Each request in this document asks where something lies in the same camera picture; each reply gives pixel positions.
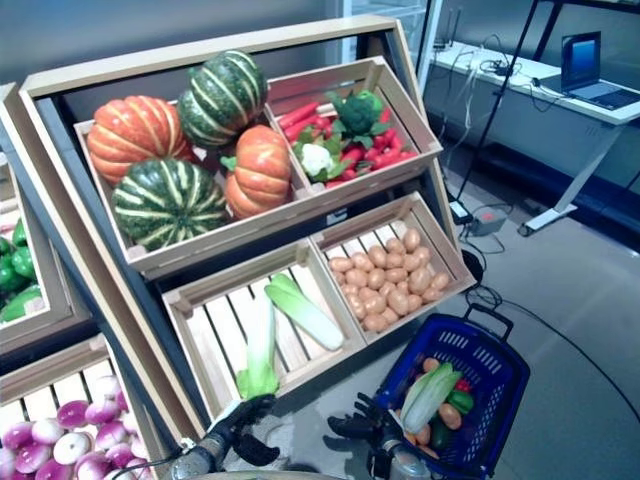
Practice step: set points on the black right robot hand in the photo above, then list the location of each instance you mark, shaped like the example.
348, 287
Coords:
377, 425

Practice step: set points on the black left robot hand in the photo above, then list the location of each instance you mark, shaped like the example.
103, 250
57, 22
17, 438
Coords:
235, 422

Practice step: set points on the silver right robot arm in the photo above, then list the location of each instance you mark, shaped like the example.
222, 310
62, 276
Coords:
402, 462

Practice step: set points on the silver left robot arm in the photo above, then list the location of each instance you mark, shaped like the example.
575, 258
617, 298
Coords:
197, 462

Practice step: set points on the leek in basket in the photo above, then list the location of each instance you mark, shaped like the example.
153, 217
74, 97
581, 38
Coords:
427, 397

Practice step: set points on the blue plastic shopping basket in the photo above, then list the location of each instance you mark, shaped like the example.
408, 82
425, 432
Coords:
492, 370

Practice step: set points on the orange carrot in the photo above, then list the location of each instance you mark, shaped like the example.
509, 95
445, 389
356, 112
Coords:
423, 436

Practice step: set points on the dark green cucumber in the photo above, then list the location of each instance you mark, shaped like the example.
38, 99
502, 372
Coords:
440, 434

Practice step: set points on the orange potato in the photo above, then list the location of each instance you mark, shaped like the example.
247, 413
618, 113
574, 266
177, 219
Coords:
450, 416

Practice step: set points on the leek on left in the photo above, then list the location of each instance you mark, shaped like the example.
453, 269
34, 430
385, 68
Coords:
261, 350

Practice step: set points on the orange round vegetable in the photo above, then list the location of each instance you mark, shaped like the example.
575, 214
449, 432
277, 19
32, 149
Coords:
431, 365

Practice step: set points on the wooden cabbage crate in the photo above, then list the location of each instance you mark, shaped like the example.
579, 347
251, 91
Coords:
220, 340

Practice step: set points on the small green bell pepper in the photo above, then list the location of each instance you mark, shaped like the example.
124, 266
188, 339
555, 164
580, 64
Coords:
461, 401

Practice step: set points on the small red pepper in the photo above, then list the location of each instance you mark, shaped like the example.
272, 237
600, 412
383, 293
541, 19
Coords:
463, 385

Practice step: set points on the brown potato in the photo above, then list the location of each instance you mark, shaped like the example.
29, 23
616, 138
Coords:
376, 279
420, 281
395, 246
411, 240
362, 262
377, 256
340, 265
398, 302
440, 281
422, 257
375, 323
375, 304

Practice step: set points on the purple white turnip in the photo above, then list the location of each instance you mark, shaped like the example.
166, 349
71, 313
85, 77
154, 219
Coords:
72, 414
102, 412
106, 387
32, 457
71, 448
17, 436
47, 431
111, 435

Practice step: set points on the leek on right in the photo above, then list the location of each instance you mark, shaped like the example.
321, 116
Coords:
305, 312

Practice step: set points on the wooden display stand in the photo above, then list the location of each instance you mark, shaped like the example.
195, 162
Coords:
150, 280

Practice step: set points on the wooden turnip crate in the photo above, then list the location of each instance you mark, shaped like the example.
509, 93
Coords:
60, 380

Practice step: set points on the wooden pumpkin crate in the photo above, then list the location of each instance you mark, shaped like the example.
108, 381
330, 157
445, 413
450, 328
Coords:
210, 235

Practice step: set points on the wooden stand with peppers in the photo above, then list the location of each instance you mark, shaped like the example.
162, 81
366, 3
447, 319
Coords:
65, 330

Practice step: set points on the wooden potato crate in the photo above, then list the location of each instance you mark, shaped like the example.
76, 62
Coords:
440, 235

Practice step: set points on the wooden pepper crate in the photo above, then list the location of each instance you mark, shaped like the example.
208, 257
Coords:
55, 300

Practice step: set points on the large green striped pumpkin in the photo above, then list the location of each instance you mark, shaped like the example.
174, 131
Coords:
167, 205

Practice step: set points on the black power adapter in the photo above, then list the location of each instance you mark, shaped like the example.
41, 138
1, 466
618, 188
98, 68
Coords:
460, 212

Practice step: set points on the grey box with red button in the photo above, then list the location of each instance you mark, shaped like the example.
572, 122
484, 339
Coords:
487, 220

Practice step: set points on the small orange pumpkin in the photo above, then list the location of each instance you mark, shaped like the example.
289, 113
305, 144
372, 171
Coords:
260, 172

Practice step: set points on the red carrot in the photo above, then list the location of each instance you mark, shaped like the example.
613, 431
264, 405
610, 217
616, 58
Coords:
392, 159
299, 115
352, 156

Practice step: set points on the white cauliflower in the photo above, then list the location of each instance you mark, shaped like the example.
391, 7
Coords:
316, 159

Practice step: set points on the large orange pumpkin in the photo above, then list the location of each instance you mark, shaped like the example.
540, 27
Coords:
132, 132

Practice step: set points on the green broccoli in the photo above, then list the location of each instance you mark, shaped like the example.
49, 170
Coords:
360, 110

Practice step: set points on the wooden carrot crate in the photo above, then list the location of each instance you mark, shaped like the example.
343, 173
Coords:
395, 100

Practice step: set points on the dark green striped pumpkin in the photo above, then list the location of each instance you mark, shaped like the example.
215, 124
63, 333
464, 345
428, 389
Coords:
225, 95

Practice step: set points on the black tripod pole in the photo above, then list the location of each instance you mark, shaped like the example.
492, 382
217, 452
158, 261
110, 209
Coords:
500, 95

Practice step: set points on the white desk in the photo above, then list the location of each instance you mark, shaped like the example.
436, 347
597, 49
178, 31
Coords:
565, 105

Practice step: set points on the open laptop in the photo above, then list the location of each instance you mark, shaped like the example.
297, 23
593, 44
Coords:
582, 75

